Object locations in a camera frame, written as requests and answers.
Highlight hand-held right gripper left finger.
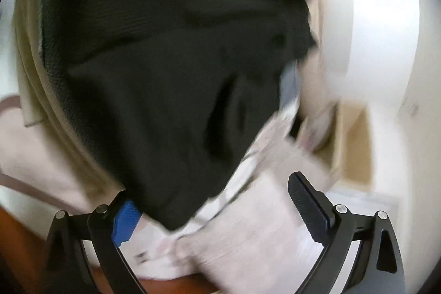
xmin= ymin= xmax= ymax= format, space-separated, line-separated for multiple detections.
xmin=43 ymin=191 xmax=145 ymax=294

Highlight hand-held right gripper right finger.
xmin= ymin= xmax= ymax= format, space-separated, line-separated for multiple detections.
xmin=287 ymin=172 xmax=405 ymax=294

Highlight black grey-trimmed garment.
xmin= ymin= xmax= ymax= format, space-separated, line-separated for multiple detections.
xmin=39 ymin=0 xmax=318 ymax=231

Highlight bear printed blanket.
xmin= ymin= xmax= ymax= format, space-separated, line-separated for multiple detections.
xmin=0 ymin=94 xmax=341 ymax=281

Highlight folded blue jeans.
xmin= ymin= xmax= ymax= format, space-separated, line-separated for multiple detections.
xmin=279 ymin=61 xmax=300 ymax=110

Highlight folded beige pants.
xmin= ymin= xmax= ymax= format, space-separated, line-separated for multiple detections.
xmin=14 ymin=0 xmax=130 ymax=201

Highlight wooden wall cabinet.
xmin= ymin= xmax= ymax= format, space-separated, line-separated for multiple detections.
xmin=296 ymin=101 xmax=374 ymax=184

